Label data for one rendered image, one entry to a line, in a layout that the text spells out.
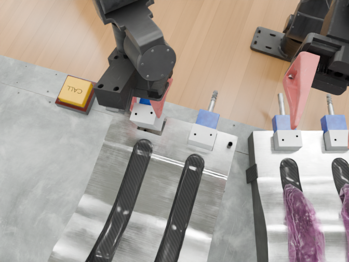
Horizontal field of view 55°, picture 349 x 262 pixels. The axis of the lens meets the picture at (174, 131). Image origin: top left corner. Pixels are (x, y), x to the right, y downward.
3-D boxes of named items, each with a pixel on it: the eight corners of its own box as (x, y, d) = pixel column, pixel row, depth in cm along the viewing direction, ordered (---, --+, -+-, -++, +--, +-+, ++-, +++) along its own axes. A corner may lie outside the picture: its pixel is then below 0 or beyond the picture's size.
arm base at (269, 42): (340, 56, 76) (347, 31, 78) (256, 29, 78) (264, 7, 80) (325, 73, 83) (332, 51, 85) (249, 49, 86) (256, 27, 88)
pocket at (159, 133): (145, 116, 74) (144, 109, 70) (168, 122, 73) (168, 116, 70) (138, 134, 72) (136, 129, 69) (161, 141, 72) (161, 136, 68)
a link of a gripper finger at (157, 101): (164, 130, 62) (159, 92, 55) (129, 123, 64) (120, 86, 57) (176, 106, 66) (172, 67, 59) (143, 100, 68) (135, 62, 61)
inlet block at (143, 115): (154, 68, 71) (147, 56, 66) (176, 71, 70) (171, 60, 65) (138, 126, 69) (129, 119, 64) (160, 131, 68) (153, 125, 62)
